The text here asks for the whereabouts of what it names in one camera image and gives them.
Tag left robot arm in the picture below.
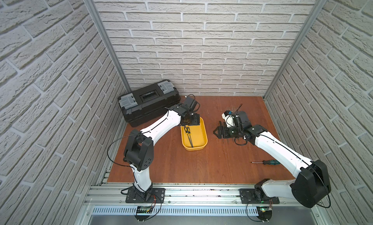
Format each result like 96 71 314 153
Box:
123 95 200 195

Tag left circuit board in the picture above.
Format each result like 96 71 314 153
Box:
135 206 156 222

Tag black plastic toolbox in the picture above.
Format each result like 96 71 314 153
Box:
118 79 181 128

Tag circuit board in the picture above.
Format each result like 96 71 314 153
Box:
256 207 273 223
135 206 156 222

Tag green black screwdriver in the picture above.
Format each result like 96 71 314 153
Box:
251 160 280 165

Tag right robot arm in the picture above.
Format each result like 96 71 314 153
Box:
213 110 331 208

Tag right circuit board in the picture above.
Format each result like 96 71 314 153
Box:
256 207 273 223

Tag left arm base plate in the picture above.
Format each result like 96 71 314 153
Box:
125 186 166 204

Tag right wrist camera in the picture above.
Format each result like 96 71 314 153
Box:
222 110 235 127

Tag aluminium frame rail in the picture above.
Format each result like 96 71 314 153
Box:
83 182 321 208

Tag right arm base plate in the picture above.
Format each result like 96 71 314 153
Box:
239 188 280 205

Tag yellow plastic tray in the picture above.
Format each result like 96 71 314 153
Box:
181 117 208 151

